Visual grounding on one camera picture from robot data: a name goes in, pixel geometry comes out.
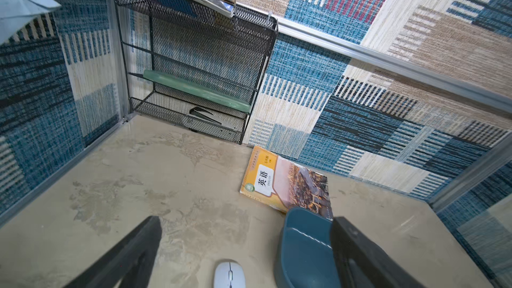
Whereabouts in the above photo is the yellow English textbook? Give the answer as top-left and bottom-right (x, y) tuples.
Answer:
(239, 146), (333, 220)

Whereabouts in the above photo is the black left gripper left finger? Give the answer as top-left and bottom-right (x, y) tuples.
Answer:
(66, 216), (162, 287)

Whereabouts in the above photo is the white computer mouse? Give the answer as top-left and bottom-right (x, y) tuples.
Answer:
(213, 261), (246, 288)

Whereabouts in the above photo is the teal plastic storage box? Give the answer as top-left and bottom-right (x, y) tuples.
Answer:
(273, 207), (341, 287)

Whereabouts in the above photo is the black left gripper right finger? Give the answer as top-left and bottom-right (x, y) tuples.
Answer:
(329, 217), (423, 287)

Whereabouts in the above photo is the black mesh desk shelf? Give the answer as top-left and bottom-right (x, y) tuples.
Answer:
(114, 0), (278, 144)

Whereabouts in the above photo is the green book in shelf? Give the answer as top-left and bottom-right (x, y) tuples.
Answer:
(143, 69), (251, 113)

